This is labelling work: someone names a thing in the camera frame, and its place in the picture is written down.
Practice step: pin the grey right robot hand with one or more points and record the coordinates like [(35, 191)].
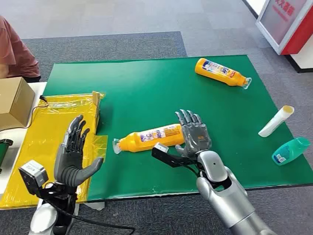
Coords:
[(195, 136)]

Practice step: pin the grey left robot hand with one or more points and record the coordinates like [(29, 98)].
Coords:
[(68, 162)]

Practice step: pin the orange detergent bottle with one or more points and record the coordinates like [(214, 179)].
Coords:
[(146, 139), (215, 71)]

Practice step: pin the teal plastic bottle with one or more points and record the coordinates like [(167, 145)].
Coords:
[(288, 152)]

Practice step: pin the green table mat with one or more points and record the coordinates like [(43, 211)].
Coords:
[(158, 90)]

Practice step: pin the green and black container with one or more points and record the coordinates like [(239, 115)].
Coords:
[(4, 150)]

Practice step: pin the brown cardboard box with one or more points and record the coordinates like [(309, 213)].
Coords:
[(12, 100)]

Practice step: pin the white tube, yellow cap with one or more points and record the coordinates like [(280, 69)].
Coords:
[(274, 123)]

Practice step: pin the seated person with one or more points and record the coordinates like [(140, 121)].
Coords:
[(14, 52)]

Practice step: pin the red and white display stand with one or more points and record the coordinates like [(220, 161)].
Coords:
[(281, 19)]

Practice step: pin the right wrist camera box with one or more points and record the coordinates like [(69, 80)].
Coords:
[(161, 152)]

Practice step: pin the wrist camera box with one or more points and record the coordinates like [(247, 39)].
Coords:
[(32, 175), (161, 152)]

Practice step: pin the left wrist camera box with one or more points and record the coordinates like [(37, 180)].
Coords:
[(32, 175)]

